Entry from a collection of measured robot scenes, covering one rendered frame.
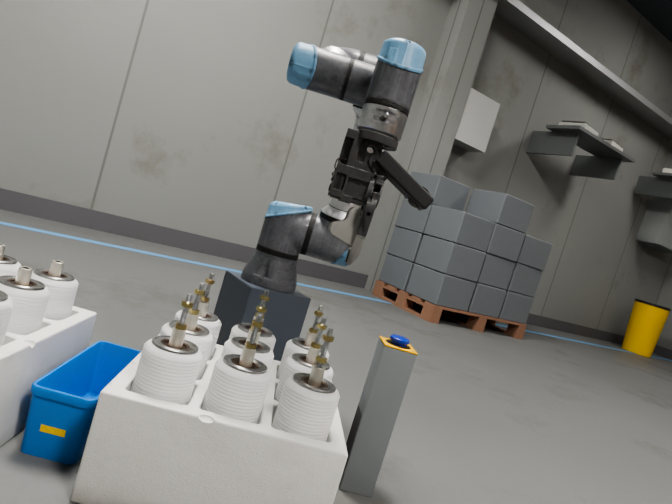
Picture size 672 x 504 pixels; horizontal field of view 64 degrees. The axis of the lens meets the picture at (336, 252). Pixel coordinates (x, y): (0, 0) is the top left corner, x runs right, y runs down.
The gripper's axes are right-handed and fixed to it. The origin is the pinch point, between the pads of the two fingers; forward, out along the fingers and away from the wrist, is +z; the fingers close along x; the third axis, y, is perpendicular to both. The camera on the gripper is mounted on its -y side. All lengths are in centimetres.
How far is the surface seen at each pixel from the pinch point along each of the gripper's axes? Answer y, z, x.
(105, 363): 43, 40, -28
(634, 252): -391, -72, -574
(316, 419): -1.5, 26.4, 4.8
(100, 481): 28, 43, 9
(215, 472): 11.4, 37.4, 8.5
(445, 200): -83, -41, -321
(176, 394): 20.9, 28.6, 5.1
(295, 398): 2.7, 24.2, 4.4
